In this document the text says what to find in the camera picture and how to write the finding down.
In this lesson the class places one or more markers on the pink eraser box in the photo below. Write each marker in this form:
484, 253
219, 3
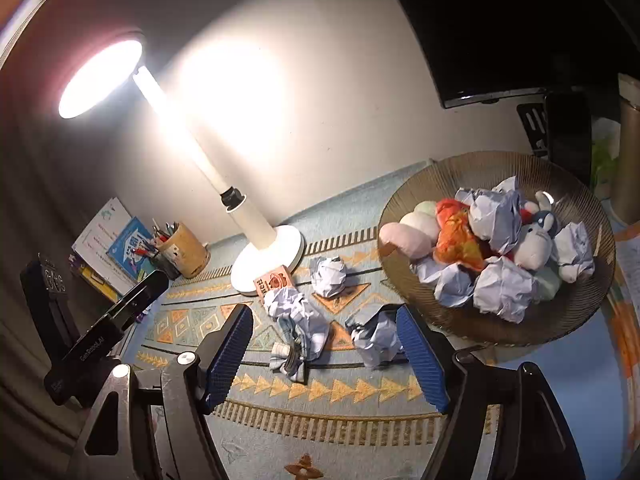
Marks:
274, 279

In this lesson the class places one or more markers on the red orange snack packet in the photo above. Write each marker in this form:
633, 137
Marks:
456, 241

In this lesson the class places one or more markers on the pink white green plush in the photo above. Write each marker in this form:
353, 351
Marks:
414, 235

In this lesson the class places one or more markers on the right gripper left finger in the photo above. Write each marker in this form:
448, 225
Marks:
222, 353

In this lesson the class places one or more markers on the crumpled paper bowl front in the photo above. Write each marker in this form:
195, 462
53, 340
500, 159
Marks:
501, 288

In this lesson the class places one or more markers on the crumpled paper bowl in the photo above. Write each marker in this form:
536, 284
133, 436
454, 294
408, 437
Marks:
501, 288
572, 253

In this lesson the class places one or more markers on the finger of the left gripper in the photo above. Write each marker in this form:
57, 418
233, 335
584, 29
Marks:
141, 296

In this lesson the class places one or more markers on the white desk lamp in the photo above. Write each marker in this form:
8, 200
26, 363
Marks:
101, 70

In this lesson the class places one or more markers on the brown ribbed glass bowl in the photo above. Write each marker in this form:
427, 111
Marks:
571, 307

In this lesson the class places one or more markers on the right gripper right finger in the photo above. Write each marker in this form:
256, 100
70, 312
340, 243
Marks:
422, 358

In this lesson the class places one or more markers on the crumpled paper bowl right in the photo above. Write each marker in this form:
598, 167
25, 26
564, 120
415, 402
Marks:
572, 253

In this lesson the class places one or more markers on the patterned blue table mat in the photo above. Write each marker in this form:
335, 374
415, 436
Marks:
358, 423

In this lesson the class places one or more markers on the dark crumpled paper ball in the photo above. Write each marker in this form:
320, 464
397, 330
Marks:
374, 334

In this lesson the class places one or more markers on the black monitor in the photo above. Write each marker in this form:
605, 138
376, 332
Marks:
479, 50

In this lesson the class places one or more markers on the crumpled paper ball right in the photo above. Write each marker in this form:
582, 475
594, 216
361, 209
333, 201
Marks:
327, 275

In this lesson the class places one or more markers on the crumpled paper in bowl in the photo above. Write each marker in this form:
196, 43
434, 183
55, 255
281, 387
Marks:
494, 215

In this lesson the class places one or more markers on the bamboo pen holder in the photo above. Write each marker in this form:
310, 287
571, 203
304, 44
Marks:
185, 252

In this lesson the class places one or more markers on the white bunny plush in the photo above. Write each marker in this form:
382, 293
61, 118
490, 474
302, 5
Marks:
539, 226

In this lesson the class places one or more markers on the green white plush keychain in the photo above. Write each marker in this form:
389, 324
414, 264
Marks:
547, 282

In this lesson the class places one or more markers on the metal thermos bottle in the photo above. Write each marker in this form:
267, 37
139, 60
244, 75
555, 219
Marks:
625, 191

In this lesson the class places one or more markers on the blue booklet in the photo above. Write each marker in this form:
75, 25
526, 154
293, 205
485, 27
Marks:
131, 247

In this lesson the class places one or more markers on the crumpled paper with sock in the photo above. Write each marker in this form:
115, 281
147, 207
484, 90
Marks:
305, 331

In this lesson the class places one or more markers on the black mesh pen cup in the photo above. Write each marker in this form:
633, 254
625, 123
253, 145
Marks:
160, 262

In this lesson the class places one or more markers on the white paper sheet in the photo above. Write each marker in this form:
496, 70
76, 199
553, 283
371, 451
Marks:
99, 234

